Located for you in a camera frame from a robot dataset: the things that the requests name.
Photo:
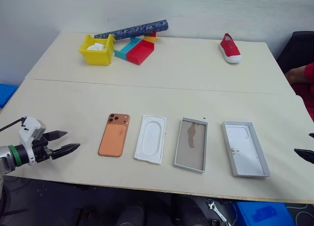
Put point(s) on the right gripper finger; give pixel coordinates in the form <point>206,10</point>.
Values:
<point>306,155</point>
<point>312,135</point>

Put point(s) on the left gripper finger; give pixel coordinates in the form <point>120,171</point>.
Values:
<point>55,135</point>
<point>65,150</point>

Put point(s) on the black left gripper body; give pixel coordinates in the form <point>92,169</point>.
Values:
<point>40,151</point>

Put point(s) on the orange smartphone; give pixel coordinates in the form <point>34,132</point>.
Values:
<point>112,140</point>

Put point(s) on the person in red clothing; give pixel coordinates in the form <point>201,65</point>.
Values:
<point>306,88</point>

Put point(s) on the blue plastic crate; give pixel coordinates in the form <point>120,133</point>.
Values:
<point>6,93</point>

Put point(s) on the white moulded tray insert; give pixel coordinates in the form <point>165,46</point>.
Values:
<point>150,140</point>

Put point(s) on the black chair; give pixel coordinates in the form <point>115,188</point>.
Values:
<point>299,49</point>

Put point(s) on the yellow plastic bin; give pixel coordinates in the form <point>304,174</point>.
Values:
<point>96,57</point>

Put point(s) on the dark rounded shape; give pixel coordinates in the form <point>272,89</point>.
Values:
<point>131,217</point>

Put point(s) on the white crumpled item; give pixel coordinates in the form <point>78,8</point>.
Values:
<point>95,46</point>

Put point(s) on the teal plastic tray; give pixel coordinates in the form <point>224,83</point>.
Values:
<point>122,52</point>

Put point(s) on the silver adjustable wrench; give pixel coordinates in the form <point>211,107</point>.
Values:
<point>212,206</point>

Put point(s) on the red plastic tray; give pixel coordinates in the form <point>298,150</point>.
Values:
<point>137,55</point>

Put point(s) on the red child's shoe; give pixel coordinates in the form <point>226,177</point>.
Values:
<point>229,48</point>

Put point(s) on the blue patterned tube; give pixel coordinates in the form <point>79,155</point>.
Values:
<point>137,30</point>

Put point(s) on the yellow toy block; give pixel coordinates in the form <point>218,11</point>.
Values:
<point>152,39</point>

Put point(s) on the red toy block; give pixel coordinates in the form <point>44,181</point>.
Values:
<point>150,34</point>

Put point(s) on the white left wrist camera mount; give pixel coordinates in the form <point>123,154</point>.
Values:
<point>27,135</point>

